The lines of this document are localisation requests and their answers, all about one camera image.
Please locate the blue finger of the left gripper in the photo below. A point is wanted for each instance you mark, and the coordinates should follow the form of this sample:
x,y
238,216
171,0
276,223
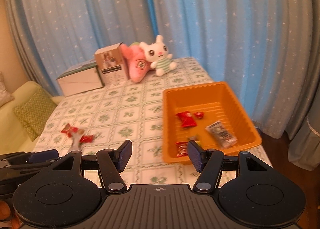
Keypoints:
x,y
39,157

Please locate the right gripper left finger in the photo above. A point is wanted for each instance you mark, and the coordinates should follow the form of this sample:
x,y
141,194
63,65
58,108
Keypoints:
x,y
111,163

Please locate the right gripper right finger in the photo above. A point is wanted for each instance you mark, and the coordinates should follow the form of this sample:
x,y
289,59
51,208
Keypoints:
x,y
209,164

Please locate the clear mixed nuts snack packet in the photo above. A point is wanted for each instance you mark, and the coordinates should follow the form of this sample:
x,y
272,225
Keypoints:
x,y
218,131

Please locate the red snack wrapper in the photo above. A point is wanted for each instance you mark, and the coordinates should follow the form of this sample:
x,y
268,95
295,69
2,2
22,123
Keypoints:
x,y
86,139
182,148
69,130

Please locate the red snack packet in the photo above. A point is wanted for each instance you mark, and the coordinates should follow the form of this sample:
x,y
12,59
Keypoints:
x,y
187,120

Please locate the small red candy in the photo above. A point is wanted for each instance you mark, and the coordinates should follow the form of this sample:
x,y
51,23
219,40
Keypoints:
x,y
199,115

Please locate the left hand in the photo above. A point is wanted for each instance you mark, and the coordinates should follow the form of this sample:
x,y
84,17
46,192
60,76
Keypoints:
x,y
8,217

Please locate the green zigzag cushion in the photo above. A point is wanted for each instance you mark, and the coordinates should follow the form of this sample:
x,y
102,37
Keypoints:
x,y
34,113

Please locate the floral checked tablecloth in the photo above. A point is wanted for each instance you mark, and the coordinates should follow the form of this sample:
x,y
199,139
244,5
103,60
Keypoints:
x,y
122,111

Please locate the orange plastic tray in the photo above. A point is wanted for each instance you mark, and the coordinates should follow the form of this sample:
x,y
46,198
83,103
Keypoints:
x,y
218,103

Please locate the beige cushion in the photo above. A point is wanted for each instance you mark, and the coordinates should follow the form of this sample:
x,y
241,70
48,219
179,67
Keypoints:
x,y
5,96

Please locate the flat white green box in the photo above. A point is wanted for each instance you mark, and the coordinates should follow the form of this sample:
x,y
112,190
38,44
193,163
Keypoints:
x,y
80,78

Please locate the tall brown product box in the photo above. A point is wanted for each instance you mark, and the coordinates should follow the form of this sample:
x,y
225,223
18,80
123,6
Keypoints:
x,y
111,64

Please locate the pink star plush toy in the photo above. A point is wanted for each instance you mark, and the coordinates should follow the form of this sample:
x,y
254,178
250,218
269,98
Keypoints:
x,y
136,62

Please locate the white bunny plush toy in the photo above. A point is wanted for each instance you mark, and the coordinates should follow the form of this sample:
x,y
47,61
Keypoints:
x,y
158,56

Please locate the blue star curtain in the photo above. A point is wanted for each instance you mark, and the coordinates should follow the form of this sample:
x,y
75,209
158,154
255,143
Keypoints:
x,y
267,50

